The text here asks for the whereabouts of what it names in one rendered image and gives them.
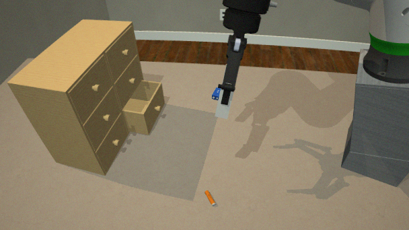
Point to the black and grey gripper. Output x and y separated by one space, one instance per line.
240 24

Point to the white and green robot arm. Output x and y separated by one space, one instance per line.
388 56

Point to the small tan wooden chest of drawers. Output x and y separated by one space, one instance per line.
42 87

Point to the brown wooden drawer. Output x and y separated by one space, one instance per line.
121 52
99 121
87 92
110 146
128 81
144 106

